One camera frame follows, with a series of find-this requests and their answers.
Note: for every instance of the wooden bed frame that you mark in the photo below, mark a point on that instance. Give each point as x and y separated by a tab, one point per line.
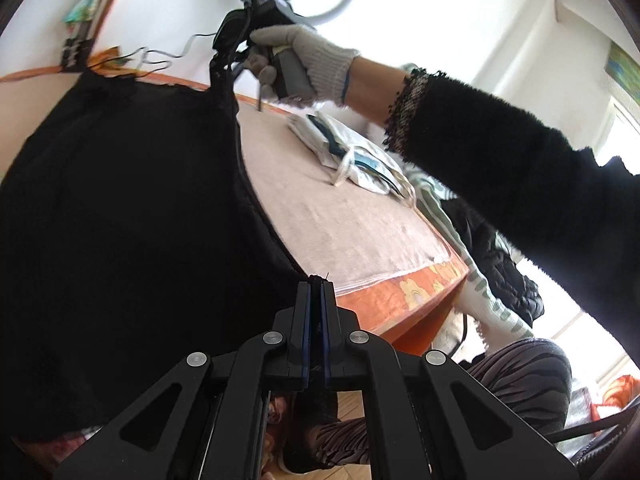
425	327

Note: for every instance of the window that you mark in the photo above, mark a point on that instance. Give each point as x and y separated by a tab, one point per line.
620	130

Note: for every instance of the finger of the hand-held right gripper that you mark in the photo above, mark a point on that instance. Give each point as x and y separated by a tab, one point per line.
222	67

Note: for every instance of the black knit garment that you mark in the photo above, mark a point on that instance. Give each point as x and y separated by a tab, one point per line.
125	220

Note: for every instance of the green patterned white pillow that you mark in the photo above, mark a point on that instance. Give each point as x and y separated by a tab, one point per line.
480	285

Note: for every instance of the orange patterned cloth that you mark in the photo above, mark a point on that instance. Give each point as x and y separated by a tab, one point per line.
617	400

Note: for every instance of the person's right hand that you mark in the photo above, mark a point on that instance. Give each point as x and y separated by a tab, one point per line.
320	55

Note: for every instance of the orange floral bed sheet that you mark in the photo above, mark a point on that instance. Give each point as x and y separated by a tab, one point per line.
400	300

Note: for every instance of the black padded jacket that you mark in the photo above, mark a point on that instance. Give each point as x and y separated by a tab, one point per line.
492	255

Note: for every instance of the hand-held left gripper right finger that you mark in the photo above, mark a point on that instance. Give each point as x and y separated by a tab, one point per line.
326	340

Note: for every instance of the white folded garment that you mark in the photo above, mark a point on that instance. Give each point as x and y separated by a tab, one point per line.
320	132

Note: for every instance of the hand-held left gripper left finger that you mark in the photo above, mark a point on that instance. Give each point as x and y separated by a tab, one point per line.
305	340

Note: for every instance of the person's right forearm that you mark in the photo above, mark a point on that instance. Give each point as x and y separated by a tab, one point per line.
500	170

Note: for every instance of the green wall picture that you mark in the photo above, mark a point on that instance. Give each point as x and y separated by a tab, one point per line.
625	67

